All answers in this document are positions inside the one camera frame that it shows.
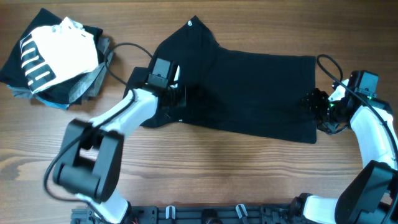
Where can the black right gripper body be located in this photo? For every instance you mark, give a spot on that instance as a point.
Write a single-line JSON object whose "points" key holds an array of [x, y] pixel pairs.
{"points": [[326, 112]]}

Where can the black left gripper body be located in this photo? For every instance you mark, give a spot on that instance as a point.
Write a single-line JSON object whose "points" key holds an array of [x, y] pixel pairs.
{"points": [[177, 96]]}

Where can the black t-shirt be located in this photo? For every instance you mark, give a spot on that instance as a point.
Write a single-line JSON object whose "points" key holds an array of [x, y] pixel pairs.
{"points": [[230, 90]]}

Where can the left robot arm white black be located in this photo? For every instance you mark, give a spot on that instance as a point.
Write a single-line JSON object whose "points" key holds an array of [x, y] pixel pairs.
{"points": [[89, 162]]}

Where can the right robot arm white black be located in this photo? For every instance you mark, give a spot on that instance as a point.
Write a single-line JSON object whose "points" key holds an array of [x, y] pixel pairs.
{"points": [[372, 195]]}

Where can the grey folded shirt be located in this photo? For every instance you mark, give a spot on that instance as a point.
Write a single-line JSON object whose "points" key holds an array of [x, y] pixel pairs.
{"points": [[84, 86]]}

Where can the blue folded shirt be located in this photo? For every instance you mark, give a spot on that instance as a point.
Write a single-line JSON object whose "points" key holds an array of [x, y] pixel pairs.
{"points": [[24, 93]]}

